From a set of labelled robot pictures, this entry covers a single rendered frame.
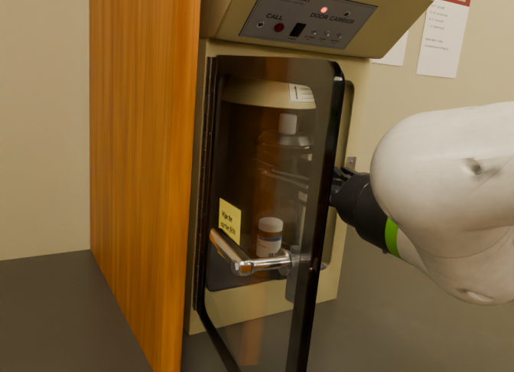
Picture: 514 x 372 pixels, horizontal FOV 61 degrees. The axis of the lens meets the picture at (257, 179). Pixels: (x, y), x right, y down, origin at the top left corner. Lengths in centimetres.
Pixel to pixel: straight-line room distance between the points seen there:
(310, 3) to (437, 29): 105
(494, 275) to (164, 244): 37
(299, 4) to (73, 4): 55
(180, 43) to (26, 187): 62
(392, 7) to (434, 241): 41
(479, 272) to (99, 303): 65
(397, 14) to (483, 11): 112
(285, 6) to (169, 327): 45
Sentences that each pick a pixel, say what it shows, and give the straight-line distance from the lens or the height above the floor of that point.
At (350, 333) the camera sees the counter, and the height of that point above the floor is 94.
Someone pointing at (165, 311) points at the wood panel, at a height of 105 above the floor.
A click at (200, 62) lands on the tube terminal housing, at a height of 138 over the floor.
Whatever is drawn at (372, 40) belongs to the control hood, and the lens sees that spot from 76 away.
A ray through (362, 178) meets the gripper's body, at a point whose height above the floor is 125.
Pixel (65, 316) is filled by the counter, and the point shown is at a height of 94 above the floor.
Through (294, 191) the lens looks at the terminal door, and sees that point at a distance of 40.
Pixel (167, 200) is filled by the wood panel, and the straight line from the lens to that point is 56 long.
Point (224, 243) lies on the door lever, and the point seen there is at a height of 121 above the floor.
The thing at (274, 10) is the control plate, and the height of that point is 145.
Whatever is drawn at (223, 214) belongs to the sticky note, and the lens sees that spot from 58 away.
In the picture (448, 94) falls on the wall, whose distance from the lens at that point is 174.
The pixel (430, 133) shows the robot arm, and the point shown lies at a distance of 37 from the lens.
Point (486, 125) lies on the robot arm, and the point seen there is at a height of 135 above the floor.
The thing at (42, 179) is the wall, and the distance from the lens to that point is 106.
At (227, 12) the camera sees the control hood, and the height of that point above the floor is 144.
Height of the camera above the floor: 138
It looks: 14 degrees down
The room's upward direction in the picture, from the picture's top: 5 degrees clockwise
